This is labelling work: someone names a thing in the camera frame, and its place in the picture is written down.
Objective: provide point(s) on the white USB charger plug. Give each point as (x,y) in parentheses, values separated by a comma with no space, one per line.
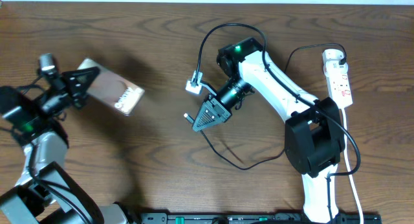
(334,54)

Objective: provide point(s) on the white power strip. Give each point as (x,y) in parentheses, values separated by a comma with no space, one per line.
(338,83)

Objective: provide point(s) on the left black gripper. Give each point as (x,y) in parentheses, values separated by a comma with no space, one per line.
(68,87)

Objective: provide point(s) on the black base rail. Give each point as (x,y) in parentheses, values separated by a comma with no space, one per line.
(240,218)

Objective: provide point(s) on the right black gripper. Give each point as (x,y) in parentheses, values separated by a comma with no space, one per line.
(213,106)

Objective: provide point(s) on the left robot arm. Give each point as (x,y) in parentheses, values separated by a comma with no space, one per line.
(36,128)

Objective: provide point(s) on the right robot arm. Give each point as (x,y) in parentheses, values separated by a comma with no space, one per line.
(314,139)

